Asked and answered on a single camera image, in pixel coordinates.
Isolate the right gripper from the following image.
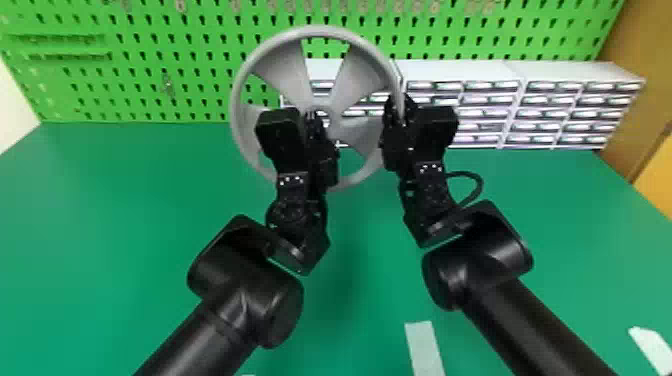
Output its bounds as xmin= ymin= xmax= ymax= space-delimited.
xmin=379 ymin=94 xmax=422 ymax=173

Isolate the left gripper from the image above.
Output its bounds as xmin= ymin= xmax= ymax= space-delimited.
xmin=305 ymin=116 xmax=341 ymax=189

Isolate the grey wheel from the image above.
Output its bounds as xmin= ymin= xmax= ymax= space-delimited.
xmin=229 ymin=25 xmax=407 ymax=192

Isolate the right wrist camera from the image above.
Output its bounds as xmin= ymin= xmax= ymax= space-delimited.
xmin=413 ymin=105 xmax=461 ymax=165

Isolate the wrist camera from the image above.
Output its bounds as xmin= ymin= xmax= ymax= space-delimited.
xmin=413 ymin=105 xmax=461 ymax=165
xmin=254 ymin=107 xmax=308 ymax=176

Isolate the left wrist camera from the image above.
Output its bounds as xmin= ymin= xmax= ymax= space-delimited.
xmin=254 ymin=107 xmax=308 ymax=176

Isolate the black cable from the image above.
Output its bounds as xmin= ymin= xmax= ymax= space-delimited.
xmin=445 ymin=169 xmax=485 ymax=207

